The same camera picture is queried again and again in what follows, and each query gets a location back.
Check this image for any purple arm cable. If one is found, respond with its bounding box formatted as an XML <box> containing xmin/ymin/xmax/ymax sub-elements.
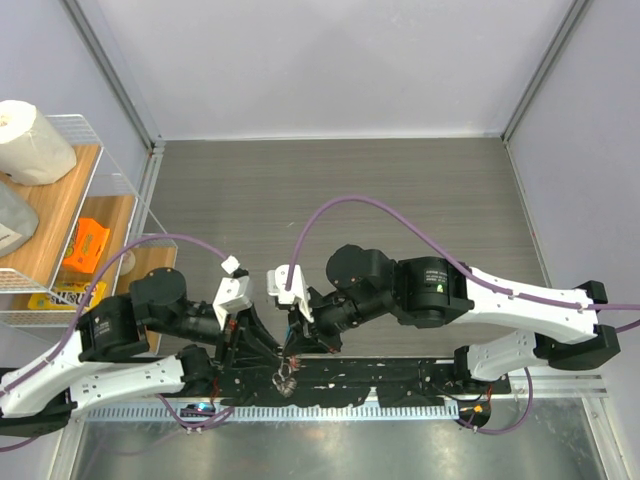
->
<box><xmin>0</xmin><ymin>233</ymin><xmax>236</xmax><ymax>449</ymax></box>
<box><xmin>284</xmin><ymin>195</ymin><xmax>640</xmax><ymax>311</ymax></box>

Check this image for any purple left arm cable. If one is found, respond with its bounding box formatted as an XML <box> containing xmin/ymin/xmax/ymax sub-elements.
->
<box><xmin>0</xmin><ymin>233</ymin><xmax>236</xmax><ymax>449</ymax></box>

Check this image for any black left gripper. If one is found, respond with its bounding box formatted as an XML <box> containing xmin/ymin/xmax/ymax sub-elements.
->
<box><xmin>151</xmin><ymin>300</ymin><xmax>286</xmax><ymax>369</ymax></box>

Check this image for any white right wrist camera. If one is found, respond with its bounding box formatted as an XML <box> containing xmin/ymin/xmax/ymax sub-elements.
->
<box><xmin>266</xmin><ymin>264</ymin><xmax>314</xmax><ymax>323</ymax></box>

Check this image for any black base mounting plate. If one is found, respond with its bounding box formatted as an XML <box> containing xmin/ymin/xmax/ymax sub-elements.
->
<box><xmin>217</xmin><ymin>357</ymin><xmax>511</xmax><ymax>408</ymax></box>

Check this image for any yellow m&m's bag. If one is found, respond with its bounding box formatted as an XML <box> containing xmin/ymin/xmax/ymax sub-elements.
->
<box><xmin>27</xmin><ymin>281</ymin><xmax>107</xmax><ymax>311</ymax></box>

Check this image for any white paper towel roll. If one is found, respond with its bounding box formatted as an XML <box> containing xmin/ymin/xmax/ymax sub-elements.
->
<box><xmin>1</xmin><ymin>100</ymin><xmax>77</xmax><ymax>186</ymax></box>

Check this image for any white wire wooden shelf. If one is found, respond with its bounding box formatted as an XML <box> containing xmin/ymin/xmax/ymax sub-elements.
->
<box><xmin>1</xmin><ymin>114</ymin><xmax>178</xmax><ymax>342</ymax></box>

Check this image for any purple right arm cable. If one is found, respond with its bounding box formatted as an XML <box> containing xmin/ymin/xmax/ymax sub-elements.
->
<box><xmin>284</xmin><ymin>195</ymin><xmax>640</xmax><ymax>311</ymax></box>

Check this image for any orange candy box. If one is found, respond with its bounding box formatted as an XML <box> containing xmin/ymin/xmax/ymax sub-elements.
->
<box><xmin>62</xmin><ymin>217</ymin><xmax>111</xmax><ymax>273</ymax></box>

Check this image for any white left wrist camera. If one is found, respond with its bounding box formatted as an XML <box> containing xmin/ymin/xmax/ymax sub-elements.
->
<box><xmin>212</xmin><ymin>255</ymin><xmax>253</xmax><ymax>330</ymax></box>

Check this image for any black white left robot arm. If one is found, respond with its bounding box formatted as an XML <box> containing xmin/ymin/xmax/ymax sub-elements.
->
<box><xmin>1</xmin><ymin>267</ymin><xmax>282</xmax><ymax>438</ymax></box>

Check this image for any slotted white cable duct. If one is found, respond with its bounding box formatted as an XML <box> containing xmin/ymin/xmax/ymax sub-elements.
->
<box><xmin>87</xmin><ymin>400</ymin><xmax>459</xmax><ymax>422</ymax></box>

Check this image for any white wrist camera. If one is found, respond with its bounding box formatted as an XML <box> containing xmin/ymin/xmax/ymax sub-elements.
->
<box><xmin>212</xmin><ymin>255</ymin><xmax>253</xmax><ymax>330</ymax></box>
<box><xmin>266</xmin><ymin>264</ymin><xmax>314</xmax><ymax>323</ymax></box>

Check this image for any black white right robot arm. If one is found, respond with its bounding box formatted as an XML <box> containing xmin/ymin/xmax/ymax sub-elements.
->
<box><xmin>268</xmin><ymin>245</ymin><xmax>621</xmax><ymax>394</ymax></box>

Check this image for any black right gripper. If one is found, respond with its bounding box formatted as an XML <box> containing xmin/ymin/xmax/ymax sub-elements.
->
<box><xmin>284</xmin><ymin>285</ymin><xmax>396</xmax><ymax>357</ymax></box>

